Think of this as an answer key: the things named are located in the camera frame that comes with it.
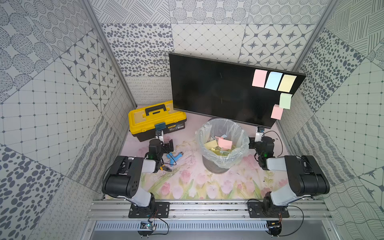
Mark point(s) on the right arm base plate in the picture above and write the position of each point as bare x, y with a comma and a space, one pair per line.
258, 210

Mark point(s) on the blue plastic tool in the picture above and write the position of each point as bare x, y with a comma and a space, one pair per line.
174, 158

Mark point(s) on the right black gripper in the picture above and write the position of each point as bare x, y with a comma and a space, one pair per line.
251, 141

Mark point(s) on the left controller board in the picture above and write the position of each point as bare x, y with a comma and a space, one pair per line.
146, 229

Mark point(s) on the floral table mat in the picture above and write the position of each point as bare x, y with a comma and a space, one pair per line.
189, 179

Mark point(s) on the green sticky note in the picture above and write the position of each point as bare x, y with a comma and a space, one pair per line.
285, 101

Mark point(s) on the aluminium mounting rail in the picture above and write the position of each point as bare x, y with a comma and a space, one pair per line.
116, 210

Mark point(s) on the controller board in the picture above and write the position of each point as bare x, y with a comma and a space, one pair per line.
274, 228
146, 229

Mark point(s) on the yellow black pliers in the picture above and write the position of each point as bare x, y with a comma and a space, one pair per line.
165, 168

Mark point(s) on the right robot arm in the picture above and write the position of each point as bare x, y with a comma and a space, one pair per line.
305, 177

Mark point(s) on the right controller board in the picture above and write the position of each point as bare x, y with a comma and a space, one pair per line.
274, 228

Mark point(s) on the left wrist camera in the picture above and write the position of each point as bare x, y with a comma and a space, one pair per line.
159, 133

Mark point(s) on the yellow black toolbox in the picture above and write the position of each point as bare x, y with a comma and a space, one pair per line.
142, 121

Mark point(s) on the black flat monitor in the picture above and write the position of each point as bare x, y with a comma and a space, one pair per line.
224, 90

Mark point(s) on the pink sticky note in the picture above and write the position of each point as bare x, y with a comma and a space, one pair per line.
259, 78
277, 112

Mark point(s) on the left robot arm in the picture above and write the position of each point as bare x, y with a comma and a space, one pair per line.
122, 178

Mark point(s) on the light blue sticky note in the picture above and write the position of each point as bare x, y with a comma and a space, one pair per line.
273, 80

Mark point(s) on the yellow sticky note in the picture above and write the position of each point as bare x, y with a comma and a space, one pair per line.
286, 83

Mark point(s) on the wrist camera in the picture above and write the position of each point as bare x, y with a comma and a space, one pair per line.
259, 134
159, 133

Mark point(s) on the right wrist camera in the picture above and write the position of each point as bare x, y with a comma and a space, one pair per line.
259, 134

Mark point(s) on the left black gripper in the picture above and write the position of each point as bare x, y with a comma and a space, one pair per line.
167, 145

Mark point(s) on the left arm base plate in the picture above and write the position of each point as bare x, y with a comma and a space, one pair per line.
156, 209

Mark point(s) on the grey bin with plastic liner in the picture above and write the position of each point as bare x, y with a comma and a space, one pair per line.
222, 143

